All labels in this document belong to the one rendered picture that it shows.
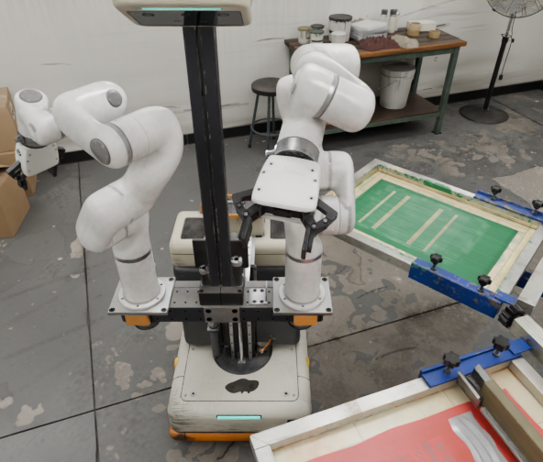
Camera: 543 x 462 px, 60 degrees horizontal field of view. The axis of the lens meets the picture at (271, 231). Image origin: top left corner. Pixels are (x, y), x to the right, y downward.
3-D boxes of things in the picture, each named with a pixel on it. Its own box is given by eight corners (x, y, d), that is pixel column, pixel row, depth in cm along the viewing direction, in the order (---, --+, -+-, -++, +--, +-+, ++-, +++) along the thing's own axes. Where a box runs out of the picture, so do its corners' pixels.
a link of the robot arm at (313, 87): (359, 73, 76) (306, 47, 74) (350, 121, 71) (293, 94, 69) (316, 127, 89) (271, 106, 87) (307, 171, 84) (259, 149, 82)
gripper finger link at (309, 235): (309, 212, 72) (301, 249, 68) (329, 215, 71) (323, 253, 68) (308, 223, 74) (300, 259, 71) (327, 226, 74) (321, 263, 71)
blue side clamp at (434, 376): (426, 400, 126) (431, 384, 122) (415, 384, 130) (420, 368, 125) (515, 368, 134) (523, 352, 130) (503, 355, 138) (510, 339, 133)
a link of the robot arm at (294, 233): (281, 239, 124) (282, 188, 115) (330, 238, 125) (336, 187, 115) (282, 263, 117) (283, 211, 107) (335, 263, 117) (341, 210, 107)
